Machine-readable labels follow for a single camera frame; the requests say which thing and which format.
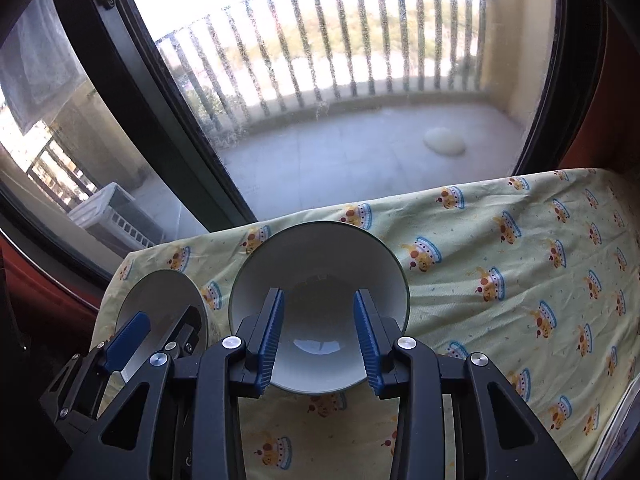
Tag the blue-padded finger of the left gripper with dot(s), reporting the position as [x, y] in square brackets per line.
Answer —
[127, 340]

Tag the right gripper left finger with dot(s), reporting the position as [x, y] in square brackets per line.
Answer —
[239, 366]

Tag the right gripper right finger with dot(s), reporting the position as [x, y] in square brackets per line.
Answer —
[400, 367]

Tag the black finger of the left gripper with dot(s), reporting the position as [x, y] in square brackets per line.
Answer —
[181, 335]

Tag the floral bowl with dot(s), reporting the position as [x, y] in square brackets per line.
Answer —
[163, 296]
[319, 266]

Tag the red-pattern white plate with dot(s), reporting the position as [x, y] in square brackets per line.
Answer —
[616, 455]

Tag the red curtain left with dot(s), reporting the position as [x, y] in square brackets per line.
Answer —
[50, 316]

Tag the red curtain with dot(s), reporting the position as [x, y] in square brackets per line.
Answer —
[50, 316]
[609, 135]

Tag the white plastic crate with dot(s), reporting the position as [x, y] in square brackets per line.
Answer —
[113, 217]

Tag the yellow patterned tablecloth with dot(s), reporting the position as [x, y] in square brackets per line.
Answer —
[539, 272]

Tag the pale object on balcony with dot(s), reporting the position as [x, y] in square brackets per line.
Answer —
[444, 141]

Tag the white hanging cloth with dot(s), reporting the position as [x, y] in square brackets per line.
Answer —
[39, 68]

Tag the red curtain right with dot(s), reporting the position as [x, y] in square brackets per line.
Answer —
[609, 135]

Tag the balcony railing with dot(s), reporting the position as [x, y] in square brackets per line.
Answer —
[291, 104]

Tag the black window frame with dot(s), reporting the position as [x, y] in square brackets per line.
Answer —
[542, 62]

